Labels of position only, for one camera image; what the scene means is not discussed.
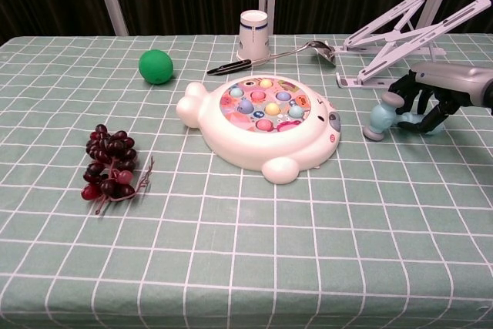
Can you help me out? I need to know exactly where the white folding laptop stand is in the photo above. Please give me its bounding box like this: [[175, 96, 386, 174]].
[[333, 0, 492, 89]]

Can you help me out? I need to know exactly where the green checked tablecloth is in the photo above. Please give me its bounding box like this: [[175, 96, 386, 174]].
[[0, 34, 493, 329]]

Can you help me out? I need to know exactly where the white whack-a-mole toy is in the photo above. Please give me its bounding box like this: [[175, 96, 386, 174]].
[[176, 74, 343, 186]]

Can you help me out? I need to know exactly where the white paper cup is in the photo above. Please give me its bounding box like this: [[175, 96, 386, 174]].
[[236, 10, 272, 62]]

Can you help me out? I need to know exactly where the light blue toy hammer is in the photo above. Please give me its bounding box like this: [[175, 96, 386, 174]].
[[364, 92, 444, 142]]

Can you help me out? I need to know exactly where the green ball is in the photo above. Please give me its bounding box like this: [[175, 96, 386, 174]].
[[138, 49, 174, 86]]

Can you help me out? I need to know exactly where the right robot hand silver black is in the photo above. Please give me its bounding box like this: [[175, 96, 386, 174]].
[[387, 61, 493, 136]]

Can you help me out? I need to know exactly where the dark red grape bunch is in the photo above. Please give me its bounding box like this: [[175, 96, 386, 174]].
[[80, 123, 155, 215]]

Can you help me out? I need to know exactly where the steel ladle black handle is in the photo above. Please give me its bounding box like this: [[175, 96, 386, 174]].
[[206, 40, 337, 76]]

